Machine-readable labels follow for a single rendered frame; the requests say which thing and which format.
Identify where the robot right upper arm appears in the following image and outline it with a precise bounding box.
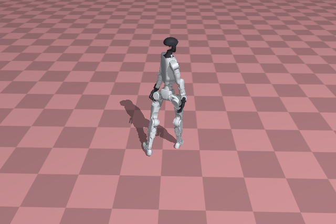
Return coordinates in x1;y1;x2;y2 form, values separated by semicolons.
169;60;181;85

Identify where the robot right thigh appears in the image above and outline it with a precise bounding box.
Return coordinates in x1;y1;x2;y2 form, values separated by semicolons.
171;94;184;127

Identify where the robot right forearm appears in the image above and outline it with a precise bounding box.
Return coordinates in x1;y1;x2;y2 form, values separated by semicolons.
178;79;187;100

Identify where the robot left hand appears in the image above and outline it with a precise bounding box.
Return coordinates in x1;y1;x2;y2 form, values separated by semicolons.
149;84;159;101

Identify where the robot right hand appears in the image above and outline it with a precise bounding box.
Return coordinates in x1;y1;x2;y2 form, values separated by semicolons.
177;97;186;113

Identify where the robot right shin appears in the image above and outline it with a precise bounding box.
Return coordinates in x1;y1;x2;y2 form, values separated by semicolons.
174;120;183;143

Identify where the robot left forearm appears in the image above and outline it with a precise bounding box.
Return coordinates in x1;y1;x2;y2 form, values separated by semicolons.
155;71;163;88

